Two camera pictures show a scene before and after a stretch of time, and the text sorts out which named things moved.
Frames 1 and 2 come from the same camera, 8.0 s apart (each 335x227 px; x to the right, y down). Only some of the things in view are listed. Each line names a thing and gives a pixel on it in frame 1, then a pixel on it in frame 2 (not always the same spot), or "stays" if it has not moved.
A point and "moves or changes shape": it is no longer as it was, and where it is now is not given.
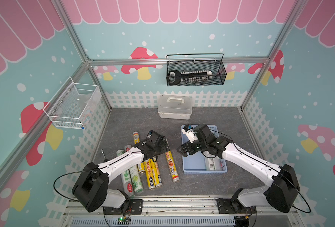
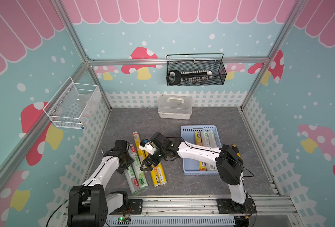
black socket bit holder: x=175 y=76 stays
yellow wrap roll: x=150 y=177 moves or changes shape
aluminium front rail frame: x=176 y=211 stays
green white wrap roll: x=127 y=184 moves or changes shape
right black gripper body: x=195 y=146 → x=156 y=158
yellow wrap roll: x=174 y=175 → x=202 y=165
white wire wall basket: x=74 y=104 stays
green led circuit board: x=121 y=221 stays
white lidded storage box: x=174 y=107 stays
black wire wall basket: x=195 y=69 stays
